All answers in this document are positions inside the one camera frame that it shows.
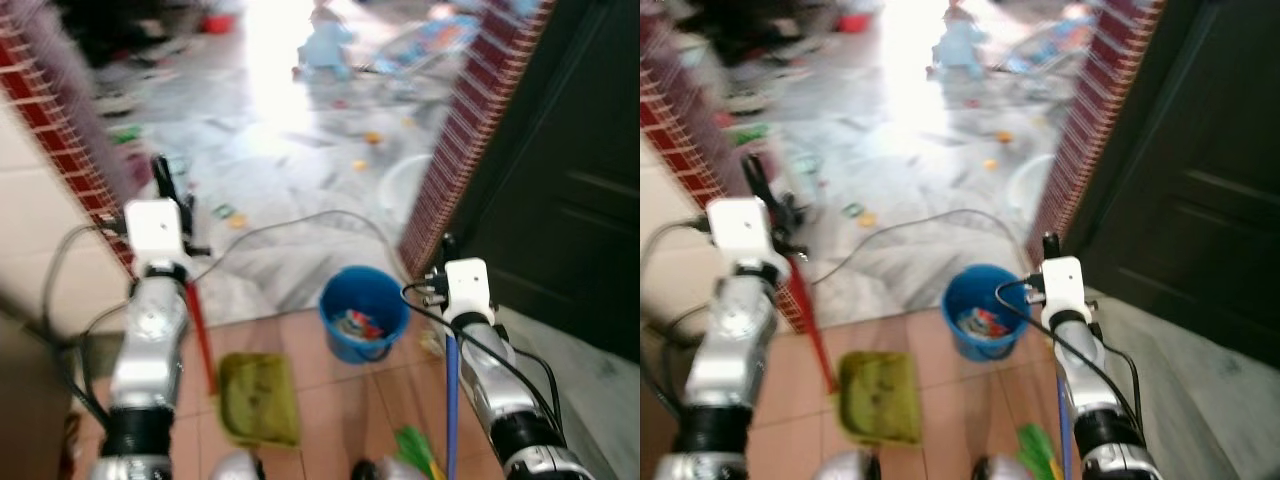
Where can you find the silver right robot leg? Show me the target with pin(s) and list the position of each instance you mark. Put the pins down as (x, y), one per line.
(385, 470)
(1000, 470)

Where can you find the blue baby bouncer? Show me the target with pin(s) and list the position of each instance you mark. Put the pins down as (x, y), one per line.
(435, 40)
(1060, 40)

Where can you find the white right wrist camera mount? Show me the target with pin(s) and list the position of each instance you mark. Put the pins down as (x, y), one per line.
(468, 288)
(1064, 288)

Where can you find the red plastic basin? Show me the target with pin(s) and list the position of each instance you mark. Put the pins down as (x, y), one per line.
(853, 22)
(215, 22)

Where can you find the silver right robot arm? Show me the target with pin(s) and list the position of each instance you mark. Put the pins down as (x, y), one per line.
(505, 395)
(1095, 395)

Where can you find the child in light blue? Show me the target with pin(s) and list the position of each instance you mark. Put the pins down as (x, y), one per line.
(325, 45)
(958, 45)

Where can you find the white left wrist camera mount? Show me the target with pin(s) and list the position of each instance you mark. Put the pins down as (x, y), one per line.
(155, 228)
(735, 228)

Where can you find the blue plastic bucket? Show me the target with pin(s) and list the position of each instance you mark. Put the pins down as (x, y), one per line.
(962, 345)
(352, 340)

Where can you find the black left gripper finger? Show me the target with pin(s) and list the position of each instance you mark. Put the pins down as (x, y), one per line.
(756, 180)
(163, 180)

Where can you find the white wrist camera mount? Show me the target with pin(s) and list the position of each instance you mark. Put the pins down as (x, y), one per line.
(468, 288)
(155, 228)
(1064, 288)
(735, 228)

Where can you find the silver robot leg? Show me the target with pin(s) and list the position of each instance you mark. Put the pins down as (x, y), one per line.
(1000, 470)
(385, 470)
(850, 468)
(235, 468)

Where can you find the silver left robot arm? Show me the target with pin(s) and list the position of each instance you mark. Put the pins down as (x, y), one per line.
(735, 345)
(148, 340)

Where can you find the silver left robot leg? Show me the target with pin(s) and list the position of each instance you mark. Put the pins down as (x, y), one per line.
(235, 468)
(850, 468)

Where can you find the dark panelled door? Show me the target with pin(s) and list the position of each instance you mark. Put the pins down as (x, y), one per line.
(570, 150)
(1190, 150)

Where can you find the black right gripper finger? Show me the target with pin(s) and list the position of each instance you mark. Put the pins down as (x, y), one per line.
(1050, 248)
(449, 250)

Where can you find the colourful wrapper rubbish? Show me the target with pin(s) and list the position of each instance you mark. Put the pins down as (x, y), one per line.
(362, 323)
(985, 322)

